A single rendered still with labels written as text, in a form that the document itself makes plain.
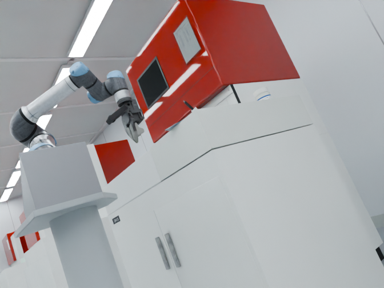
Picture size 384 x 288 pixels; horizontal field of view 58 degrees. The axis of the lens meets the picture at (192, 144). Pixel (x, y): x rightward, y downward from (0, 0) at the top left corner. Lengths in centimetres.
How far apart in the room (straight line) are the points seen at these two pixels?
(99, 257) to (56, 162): 34
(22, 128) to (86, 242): 76
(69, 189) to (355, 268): 107
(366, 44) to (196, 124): 216
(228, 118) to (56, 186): 62
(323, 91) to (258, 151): 206
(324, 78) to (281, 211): 215
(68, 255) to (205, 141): 56
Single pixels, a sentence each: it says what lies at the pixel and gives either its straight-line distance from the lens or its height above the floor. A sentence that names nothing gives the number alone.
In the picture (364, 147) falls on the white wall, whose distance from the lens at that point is 318.
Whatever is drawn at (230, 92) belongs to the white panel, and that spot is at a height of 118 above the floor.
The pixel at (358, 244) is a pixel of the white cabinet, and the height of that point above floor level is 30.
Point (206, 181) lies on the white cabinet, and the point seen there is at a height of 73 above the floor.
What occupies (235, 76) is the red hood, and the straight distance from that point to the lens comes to 197.
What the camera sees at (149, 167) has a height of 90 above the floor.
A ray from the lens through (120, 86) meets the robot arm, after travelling 166.
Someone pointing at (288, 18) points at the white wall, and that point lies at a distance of 349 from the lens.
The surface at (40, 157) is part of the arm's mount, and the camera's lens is 120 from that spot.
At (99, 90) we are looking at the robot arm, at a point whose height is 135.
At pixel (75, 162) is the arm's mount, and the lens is 123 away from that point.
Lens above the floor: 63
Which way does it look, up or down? 11 degrees up
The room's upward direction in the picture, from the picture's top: 22 degrees counter-clockwise
